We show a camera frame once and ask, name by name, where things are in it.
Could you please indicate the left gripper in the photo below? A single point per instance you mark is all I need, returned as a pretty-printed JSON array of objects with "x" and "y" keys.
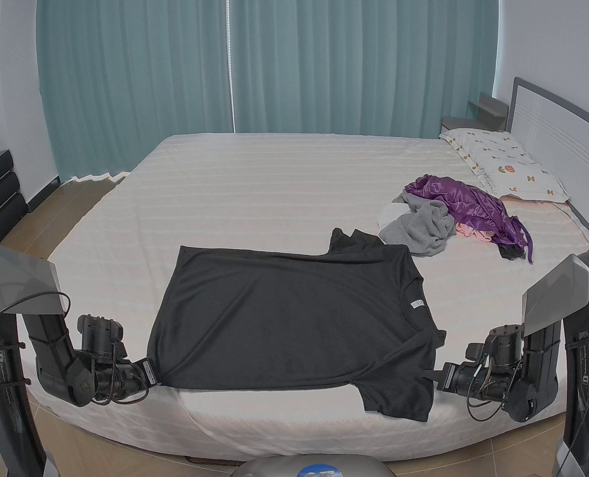
[{"x": 135, "y": 378}]

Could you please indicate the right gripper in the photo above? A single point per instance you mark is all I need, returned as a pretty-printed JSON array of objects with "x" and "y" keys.
[{"x": 458, "y": 378}]

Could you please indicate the black T-shirt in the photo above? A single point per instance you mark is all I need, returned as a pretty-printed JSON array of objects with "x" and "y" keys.
[{"x": 284, "y": 316}]

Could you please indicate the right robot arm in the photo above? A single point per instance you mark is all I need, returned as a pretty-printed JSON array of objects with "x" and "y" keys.
[{"x": 543, "y": 365}]

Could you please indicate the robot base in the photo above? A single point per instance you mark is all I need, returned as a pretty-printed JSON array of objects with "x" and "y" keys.
[{"x": 309, "y": 467}]

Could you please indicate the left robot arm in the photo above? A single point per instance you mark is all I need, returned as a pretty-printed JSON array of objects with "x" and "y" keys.
[{"x": 56, "y": 355}]

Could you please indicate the bed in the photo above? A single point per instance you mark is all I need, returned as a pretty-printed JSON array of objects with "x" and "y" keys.
[{"x": 274, "y": 192}]

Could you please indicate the small black garment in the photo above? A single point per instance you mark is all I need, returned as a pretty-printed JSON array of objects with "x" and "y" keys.
[{"x": 510, "y": 252}]

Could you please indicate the pink garment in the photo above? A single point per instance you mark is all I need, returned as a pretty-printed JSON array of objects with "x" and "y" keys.
[{"x": 473, "y": 232}]

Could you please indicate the grey garment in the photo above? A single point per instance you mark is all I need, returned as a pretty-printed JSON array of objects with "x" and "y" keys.
[{"x": 423, "y": 231}]

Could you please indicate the purple satin garment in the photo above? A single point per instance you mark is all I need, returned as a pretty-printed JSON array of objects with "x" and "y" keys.
[{"x": 466, "y": 201}]

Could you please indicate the white garment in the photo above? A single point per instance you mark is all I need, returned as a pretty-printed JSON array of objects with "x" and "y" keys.
[{"x": 391, "y": 212}]

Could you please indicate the white printed pillow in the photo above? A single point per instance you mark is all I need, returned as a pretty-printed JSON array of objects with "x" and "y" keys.
[{"x": 508, "y": 164}]

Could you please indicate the grey bedside table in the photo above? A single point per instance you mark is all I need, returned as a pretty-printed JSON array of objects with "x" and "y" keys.
[{"x": 491, "y": 110}]

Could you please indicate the blue-green curtain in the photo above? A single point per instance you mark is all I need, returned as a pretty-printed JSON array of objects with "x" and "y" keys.
[
  {"x": 364, "y": 52},
  {"x": 135, "y": 67}
]

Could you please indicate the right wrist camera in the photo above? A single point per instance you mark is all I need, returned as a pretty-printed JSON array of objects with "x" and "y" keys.
[{"x": 474, "y": 352}]

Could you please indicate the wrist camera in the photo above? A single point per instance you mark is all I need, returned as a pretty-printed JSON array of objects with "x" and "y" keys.
[
  {"x": 119, "y": 350},
  {"x": 474, "y": 352}
]

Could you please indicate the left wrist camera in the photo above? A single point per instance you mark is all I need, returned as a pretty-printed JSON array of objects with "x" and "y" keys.
[{"x": 119, "y": 350}]

